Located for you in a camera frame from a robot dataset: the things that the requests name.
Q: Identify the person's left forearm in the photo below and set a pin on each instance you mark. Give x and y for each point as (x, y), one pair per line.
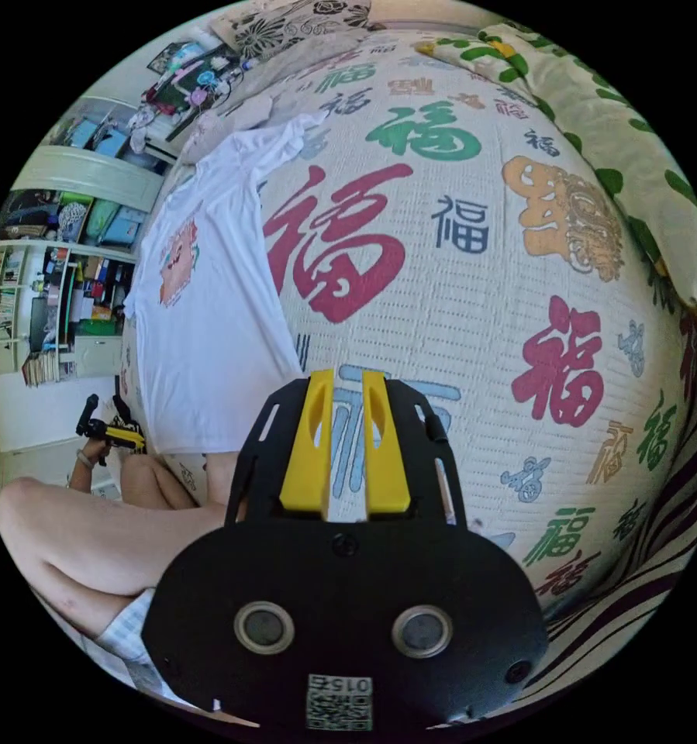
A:
(76, 473)

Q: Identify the quilt with green leaf print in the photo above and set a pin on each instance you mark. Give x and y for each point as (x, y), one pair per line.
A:
(615, 133)

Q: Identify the person's body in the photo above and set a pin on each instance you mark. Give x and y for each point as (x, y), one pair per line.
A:
(92, 535)

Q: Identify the pillow with black floral print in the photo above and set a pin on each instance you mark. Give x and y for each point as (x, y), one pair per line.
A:
(301, 23)

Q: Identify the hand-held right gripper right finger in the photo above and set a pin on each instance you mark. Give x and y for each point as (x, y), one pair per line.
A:
(384, 453)

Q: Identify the white shelf cupboard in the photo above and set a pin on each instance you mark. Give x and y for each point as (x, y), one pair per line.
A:
(63, 279)

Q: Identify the person's left hand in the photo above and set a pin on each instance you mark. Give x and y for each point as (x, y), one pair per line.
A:
(92, 449)

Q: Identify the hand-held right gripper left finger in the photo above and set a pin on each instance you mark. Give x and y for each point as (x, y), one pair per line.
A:
(308, 447)

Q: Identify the bed with printed woven mat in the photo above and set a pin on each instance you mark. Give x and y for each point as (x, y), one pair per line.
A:
(470, 349)

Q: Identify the white short sleeve shirt with print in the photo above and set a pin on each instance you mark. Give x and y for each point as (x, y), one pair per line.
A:
(208, 325)

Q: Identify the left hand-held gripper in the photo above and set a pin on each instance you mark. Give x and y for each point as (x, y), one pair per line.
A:
(102, 451)

